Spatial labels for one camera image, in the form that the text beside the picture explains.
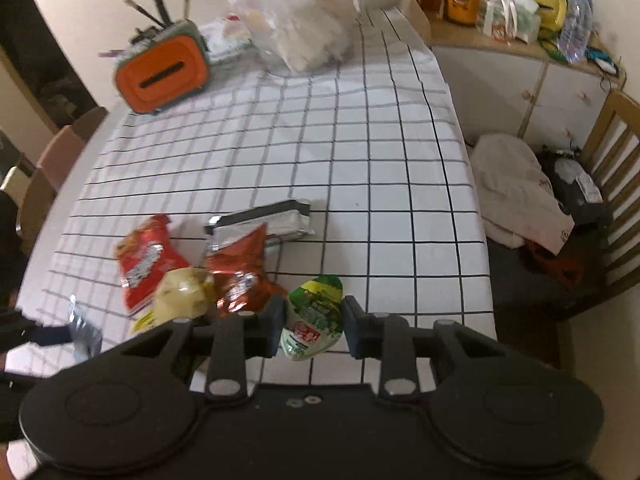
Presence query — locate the white cabinet with wooden top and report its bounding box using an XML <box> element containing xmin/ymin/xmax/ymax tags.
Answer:
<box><xmin>429</xmin><ymin>22</ymin><xmax>627</xmax><ymax>153</ymax></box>

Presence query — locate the orange and teal tissue box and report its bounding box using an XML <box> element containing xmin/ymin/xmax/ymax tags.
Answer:
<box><xmin>114</xmin><ymin>19</ymin><xmax>211</xmax><ymax>116</ymax></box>

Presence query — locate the red cloth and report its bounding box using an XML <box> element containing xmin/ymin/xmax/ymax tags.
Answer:
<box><xmin>524</xmin><ymin>239</ymin><xmax>584</xmax><ymax>287</ymax></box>

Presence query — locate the slatted wooden chair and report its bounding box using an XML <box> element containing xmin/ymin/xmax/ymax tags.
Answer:
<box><xmin>480</xmin><ymin>89</ymin><xmax>640</xmax><ymax>322</ymax></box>

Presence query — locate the clear water bottle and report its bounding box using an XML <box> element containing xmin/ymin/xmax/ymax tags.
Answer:
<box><xmin>556</xmin><ymin>0</ymin><xmax>597</xmax><ymax>65</ymax></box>

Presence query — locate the green jelly pouch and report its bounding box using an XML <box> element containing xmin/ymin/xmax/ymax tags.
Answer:
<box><xmin>280</xmin><ymin>275</ymin><xmax>346</xmax><ymax>362</ymax></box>

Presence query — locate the curved-back wooden chair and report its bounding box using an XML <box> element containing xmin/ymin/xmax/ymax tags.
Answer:
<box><xmin>15</xmin><ymin>106</ymin><xmax>109</xmax><ymax>242</ymax></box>

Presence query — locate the cream yellow snack packet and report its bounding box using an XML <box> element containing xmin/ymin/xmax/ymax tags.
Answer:
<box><xmin>131</xmin><ymin>267</ymin><xmax>217</xmax><ymax>337</ymax></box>

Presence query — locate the shiny brown cookie bag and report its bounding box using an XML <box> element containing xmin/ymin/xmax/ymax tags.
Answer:
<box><xmin>202</xmin><ymin>222</ymin><xmax>289</xmax><ymax>319</ymax></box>

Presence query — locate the small white bag with handles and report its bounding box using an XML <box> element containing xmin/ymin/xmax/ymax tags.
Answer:
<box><xmin>482</xmin><ymin>0</ymin><xmax>542</xmax><ymax>44</ymax></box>

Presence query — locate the beige cloth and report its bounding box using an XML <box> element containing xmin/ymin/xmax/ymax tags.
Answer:
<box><xmin>470</xmin><ymin>132</ymin><xmax>577</xmax><ymax>257</ymax></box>

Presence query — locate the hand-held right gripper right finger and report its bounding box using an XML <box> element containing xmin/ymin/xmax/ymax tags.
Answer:
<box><xmin>341</xmin><ymin>294</ymin><xmax>506</xmax><ymax>403</ymax></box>

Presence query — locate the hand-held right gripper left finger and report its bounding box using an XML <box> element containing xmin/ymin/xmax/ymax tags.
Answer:
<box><xmin>120</xmin><ymin>294</ymin><xmax>290</xmax><ymax>403</ymax></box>

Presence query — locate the black bag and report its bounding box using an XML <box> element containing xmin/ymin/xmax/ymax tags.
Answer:
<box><xmin>541</xmin><ymin>149</ymin><xmax>607</xmax><ymax>223</ymax></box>

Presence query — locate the flat printed packet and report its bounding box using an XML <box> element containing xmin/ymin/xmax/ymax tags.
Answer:
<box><xmin>199</xmin><ymin>15</ymin><xmax>254</xmax><ymax>64</ymax></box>

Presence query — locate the red snack bag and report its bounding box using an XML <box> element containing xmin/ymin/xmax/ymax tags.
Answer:
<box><xmin>116</xmin><ymin>214</ymin><xmax>192</xmax><ymax>317</ymax></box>

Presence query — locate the white checkered tablecloth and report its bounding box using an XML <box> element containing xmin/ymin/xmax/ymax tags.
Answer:
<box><xmin>5</xmin><ymin>7</ymin><xmax>499</xmax><ymax>391</ymax></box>

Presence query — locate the silver and black snack packet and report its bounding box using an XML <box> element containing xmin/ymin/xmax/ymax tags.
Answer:
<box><xmin>204</xmin><ymin>199</ymin><xmax>315</xmax><ymax>252</ymax></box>

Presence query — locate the clear plastic bag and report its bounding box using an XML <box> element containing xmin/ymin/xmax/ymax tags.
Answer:
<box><xmin>227</xmin><ymin>0</ymin><xmax>362</xmax><ymax>74</ymax></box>

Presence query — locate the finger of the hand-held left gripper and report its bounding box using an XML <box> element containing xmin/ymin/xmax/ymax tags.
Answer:
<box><xmin>20</xmin><ymin>325</ymin><xmax>77</xmax><ymax>348</ymax></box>

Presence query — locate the small silver packet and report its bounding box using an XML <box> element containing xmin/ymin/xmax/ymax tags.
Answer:
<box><xmin>67</xmin><ymin>294</ymin><xmax>104</xmax><ymax>362</ymax></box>

